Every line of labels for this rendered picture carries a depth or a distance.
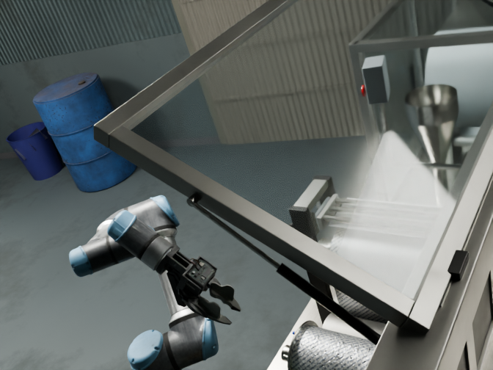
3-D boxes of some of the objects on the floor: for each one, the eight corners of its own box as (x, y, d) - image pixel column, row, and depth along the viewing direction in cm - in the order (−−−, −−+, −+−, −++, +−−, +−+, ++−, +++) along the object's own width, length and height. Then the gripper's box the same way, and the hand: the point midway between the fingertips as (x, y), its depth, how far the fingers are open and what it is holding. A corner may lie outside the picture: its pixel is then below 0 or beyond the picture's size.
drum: (150, 156, 549) (111, 66, 501) (116, 192, 502) (70, 98, 455) (100, 158, 578) (59, 74, 530) (64, 194, 531) (15, 104, 483)
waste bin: (78, 160, 592) (56, 116, 565) (54, 182, 560) (29, 136, 534) (45, 162, 613) (23, 120, 587) (20, 183, 582) (-5, 139, 555)
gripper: (155, 264, 123) (231, 324, 120) (184, 233, 130) (257, 288, 128) (147, 282, 129) (220, 338, 127) (176, 251, 137) (245, 304, 134)
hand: (229, 314), depth 130 cm, fingers open, 3 cm apart
